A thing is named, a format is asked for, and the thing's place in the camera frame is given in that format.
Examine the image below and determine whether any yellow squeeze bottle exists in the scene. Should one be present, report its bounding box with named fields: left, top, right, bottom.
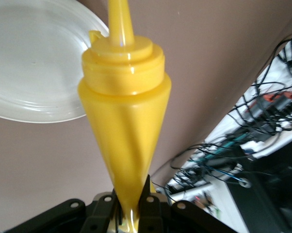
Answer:
left=77, top=0, right=173, bottom=233

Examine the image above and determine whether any black power strip red switch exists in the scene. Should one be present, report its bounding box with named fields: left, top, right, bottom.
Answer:
left=243, top=89, right=292, bottom=136

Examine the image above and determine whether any beige plate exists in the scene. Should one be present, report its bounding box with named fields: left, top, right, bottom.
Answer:
left=0, top=0, right=110, bottom=124

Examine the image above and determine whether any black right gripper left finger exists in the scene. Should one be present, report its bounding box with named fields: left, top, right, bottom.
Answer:
left=9, top=191, right=123, bottom=233

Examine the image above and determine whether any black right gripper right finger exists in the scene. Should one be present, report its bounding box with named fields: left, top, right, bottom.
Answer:
left=137, top=174, right=236, bottom=233

